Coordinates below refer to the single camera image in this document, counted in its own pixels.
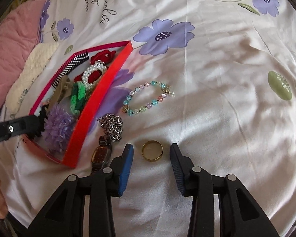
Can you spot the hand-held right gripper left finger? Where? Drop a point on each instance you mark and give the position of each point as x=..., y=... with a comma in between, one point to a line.
x=127, y=167

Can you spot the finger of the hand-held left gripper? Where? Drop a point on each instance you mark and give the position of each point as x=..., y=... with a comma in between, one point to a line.
x=14, y=127

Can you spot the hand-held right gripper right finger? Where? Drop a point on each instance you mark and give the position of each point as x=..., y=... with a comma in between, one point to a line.
x=178, y=172

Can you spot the beige hair claw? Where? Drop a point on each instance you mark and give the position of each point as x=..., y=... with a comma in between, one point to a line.
x=64, y=86

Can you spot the red shallow cardboard box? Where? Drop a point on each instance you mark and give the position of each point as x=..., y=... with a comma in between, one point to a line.
x=96, y=98

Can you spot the black hair comb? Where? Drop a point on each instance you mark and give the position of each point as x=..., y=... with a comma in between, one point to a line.
x=71, y=63

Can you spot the red bow hair clip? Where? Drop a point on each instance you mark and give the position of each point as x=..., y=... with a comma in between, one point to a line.
x=98, y=58

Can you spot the silver wristwatch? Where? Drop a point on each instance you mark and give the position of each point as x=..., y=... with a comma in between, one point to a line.
x=101, y=154

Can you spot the white fluffy blanket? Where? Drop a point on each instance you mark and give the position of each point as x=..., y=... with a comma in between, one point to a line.
x=34, y=64

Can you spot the pink quilt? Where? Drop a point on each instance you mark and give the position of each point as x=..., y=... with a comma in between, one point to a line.
x=12, y=29

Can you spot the white floral bedsheet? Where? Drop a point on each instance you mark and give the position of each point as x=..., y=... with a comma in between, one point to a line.
x=212, y=79

